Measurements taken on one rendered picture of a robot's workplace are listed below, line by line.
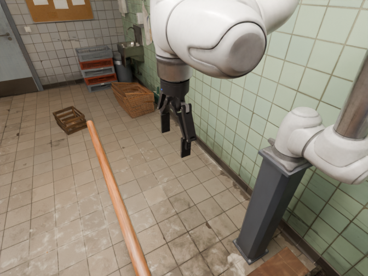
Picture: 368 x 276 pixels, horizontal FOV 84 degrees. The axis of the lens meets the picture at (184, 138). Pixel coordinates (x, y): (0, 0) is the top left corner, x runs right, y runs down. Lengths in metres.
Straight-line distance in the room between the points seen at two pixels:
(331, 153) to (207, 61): 0.72
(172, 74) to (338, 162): 0.70
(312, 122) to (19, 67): 4.80
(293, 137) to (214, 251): 1.20
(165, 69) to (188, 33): 0.17
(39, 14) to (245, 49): 4.65
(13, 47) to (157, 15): 4.58
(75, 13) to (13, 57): 1.36
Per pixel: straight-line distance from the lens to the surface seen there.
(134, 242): 0.58
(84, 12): 4.88
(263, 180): 1.27
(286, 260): 1.34
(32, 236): 2.33
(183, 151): 0.58
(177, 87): 0.51
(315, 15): 1.46
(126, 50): 3.88
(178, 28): 0.36
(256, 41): 0.31
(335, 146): 0.92
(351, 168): 0.95
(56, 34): 4.90
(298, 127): 1.02
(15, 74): 5.08
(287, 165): 1.12
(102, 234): 2.07
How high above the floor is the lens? 1.72
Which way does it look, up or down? 37 degrees down
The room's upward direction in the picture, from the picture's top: straight up
